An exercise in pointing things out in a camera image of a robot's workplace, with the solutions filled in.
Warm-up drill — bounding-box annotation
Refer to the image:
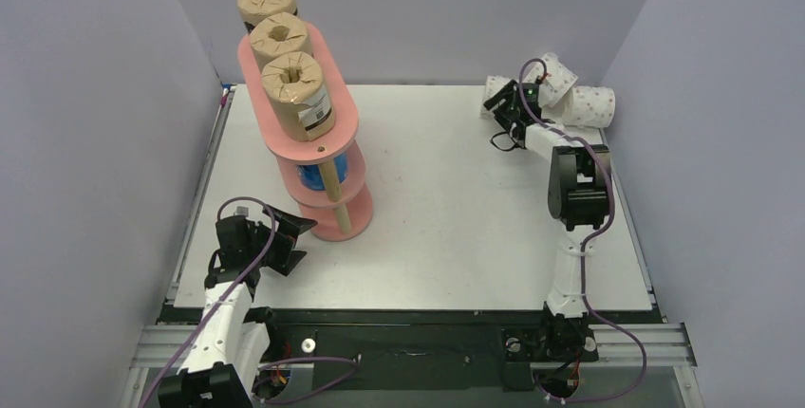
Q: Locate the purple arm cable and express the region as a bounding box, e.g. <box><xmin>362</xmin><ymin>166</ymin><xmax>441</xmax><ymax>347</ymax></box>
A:
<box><xmin>138</xmin><ymin>195</ymin><xmax>361</xmax><ymax>408</ymax></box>
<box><xmin>516</xmin><ymin>58</ymin><xmax>649</xmax><ymax>406</ymax></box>

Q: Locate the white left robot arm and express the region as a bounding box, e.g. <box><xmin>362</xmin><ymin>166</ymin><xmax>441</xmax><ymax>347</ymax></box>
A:
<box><xmin>156</xmin><ymin>204</ymin><xmax>318</xmax><ymax>407</ymax></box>

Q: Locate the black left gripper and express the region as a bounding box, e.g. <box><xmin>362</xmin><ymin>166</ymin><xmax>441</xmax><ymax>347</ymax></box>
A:
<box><xmin>247</xmin><ymin>207</ymin><xmax>316</xmax><ymax>275</ymax></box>

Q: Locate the white dotted roll top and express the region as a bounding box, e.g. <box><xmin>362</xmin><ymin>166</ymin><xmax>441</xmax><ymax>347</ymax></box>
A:
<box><xmin>538</xmin><ymin>52</ymin><xmax>578</xmax><ymax>108</ymax></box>

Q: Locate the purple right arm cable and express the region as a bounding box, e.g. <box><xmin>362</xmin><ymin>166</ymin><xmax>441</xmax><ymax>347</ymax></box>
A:
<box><xmin>516</xmin><ymin>58</ymin><xmax>649</xmax><ymax>406</ymax></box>

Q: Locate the brown roll front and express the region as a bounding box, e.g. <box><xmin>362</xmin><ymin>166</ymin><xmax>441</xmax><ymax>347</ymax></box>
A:
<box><xmin>249</xmin><ymin>12</ymin><xmax>313</xmax><ymax>70</ymax></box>

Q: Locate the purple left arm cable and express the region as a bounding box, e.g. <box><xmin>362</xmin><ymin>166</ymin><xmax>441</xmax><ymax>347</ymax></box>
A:
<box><xmin>138</xmin><ymin>195</ymin><xmax>361</xmax><ymax>408</ymax></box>

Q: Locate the white dotted roll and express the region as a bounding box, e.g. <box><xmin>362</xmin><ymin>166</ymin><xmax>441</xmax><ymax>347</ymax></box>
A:
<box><xmin>479</xmin><ymin>76</ymin><xmax>512</xmax><ymax>120</ymax></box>
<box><xmin>562</xmin><ymin>86</ymin><xmax>616</xmax><ymax>129</ymax></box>
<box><xmin>538</xmin><ymin>52</ymin><xmax>578</xmax><ymax>108</ymax></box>

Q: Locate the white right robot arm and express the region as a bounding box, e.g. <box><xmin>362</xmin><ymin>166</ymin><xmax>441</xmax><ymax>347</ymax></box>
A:
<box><xmin>481</xmin><ymin>77</ymin><xmax>615</xmax><ymax>319</ymax></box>

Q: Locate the brown paper roll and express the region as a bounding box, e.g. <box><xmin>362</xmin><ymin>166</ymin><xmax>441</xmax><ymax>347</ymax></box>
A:
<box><xmin>236</xmin><ymin>0</ymin><xmax>298</xmax><ymax>33</ymax></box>

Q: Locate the pink three-tier shelf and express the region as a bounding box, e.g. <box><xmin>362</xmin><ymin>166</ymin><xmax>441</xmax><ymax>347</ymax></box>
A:
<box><xmin>237</xmin><ymin>24</ymin><xmax>373</xmax><ymax>242</ymax></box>

